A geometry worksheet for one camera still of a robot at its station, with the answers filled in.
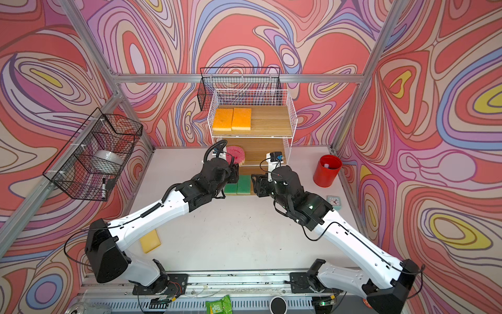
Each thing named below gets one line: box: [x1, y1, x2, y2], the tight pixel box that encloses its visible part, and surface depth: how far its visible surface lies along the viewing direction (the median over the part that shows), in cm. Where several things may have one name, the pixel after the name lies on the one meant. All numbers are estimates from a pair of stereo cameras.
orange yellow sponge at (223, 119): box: [213, 107, 235, 132], surface depth 72 cm
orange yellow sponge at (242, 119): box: [231, 107, 252, 131], surface depth 72 cm
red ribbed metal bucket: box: [313, 154, 344, 188], surface depth 100 cm
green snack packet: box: [205, 294, 234, 314], surface depth 70 cm
